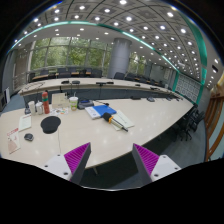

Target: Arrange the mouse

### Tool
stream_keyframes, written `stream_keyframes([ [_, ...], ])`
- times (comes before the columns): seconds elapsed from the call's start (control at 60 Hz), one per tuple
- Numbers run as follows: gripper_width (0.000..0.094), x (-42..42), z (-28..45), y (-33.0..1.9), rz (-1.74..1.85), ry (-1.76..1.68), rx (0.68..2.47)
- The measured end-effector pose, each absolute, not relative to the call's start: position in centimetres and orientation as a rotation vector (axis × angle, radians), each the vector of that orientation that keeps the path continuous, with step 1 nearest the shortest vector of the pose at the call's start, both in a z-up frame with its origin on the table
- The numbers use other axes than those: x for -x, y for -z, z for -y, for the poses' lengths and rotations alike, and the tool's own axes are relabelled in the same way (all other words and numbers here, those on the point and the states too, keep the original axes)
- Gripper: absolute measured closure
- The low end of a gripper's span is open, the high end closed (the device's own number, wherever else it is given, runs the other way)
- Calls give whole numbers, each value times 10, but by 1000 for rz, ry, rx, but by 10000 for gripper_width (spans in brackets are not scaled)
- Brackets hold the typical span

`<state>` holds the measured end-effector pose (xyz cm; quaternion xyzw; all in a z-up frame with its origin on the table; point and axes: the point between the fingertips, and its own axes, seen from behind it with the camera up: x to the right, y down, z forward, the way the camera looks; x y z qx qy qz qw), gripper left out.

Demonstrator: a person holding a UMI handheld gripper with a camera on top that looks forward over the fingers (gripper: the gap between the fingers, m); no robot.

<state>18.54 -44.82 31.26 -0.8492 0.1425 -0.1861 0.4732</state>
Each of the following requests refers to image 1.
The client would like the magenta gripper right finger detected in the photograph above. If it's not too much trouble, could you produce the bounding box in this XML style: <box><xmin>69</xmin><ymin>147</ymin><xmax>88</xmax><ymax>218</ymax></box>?
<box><xmin>131</xmin><ymin>143</ymin><xmax>182</xmax><ymax>185</ymax></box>

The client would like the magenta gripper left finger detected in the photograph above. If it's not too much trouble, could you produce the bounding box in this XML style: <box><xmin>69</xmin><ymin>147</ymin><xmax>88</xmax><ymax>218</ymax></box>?
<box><xmin>43</xmin><ymin>142</ymin><xmax>92</xmax><ymax>186</ymax></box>

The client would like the black round mouse pad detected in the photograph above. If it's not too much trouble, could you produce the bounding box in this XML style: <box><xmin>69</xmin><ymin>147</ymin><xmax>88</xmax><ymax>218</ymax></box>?
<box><xmin>40</xmin><ymin>116</ymin><xmax>61</xmax><ymax>134</ymax></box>

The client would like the small black computer mouse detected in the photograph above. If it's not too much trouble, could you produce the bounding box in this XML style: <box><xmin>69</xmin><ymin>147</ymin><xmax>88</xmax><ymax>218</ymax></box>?
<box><xmin>24</xmin><ymin>133</ymin><xmax>34</xmax><ymax>141</ymax></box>

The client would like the pale green notebook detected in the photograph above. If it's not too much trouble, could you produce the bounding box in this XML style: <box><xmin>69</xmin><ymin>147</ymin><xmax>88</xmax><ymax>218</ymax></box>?
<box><xmin>113</xmin><ymin>110</ymin><xmax>134</xmax><ymax>128</ymax></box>

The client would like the blue folder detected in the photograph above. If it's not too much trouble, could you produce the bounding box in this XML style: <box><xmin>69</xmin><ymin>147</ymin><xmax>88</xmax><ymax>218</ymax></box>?
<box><xmin>93</xmin><ymin>105</ymin><xmax>117</xmax><ymax>116</ymax></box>

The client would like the black office chair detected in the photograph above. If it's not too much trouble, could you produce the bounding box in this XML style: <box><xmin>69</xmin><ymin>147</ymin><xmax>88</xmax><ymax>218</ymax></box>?
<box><xmin>174</xmin><ymin>107</ymin><xmax>205</xmax><ymax>140</ymax></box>

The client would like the green and white paper cup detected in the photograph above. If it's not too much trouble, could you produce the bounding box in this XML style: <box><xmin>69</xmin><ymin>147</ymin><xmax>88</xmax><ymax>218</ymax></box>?
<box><xmin>69</xmin><ymin>97</ymin><xmax>78</xmax><ymax>111</ymax></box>

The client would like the beige cardboard box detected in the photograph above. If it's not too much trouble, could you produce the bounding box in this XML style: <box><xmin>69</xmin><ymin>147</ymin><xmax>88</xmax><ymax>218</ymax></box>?
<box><xmin>52</xmin><ymin>93</ymin><xmax>69</xmax><ymax>108</ymax></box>

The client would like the white paper sheet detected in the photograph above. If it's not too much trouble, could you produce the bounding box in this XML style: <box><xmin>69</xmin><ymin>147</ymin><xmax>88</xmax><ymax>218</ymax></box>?
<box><xmin>19</xmin><ymin>114</ymin><xmax>32</xmax><ymax>131</ymax></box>

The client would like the white mug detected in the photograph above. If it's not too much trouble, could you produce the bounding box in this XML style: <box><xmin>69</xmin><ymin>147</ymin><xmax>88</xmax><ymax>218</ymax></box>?
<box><xmin>36</xmin><ymin>102</ymin><xmax>43</xmax><ymax>115</ymax></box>

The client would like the red and white booklet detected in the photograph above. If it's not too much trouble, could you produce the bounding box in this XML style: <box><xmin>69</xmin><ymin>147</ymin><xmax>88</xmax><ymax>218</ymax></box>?
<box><xmin>7</xmin><ymin>128</ymin><xmax>20</xmax><ymax>154</ymax></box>

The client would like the red thermos bottle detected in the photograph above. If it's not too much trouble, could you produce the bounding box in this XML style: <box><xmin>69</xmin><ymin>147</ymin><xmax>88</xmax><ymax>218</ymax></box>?
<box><xmin>42</xmin><ymin>91</ymin><xmax>50</xmax><ymax>114</ymax></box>

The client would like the white cup left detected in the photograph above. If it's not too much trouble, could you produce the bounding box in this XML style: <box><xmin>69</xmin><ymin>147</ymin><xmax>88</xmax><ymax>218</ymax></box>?
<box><xmin>28</xmin><ymin>101</ymin><xmax>36</xmax><ymax>115</ymax></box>

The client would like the curved conference desk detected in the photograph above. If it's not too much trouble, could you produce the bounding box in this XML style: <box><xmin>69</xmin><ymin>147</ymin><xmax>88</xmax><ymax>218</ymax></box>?
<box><xmin>19</xmin><ymin>78</ymin><xmax>181</xmax><ymax>98</ymax></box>

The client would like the grey concrete column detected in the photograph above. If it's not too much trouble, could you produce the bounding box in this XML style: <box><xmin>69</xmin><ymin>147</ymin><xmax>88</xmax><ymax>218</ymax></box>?
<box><xmin>107</xmin><ymin>38</ymin><xmax>132</xmax><ymax>78</ymax></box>

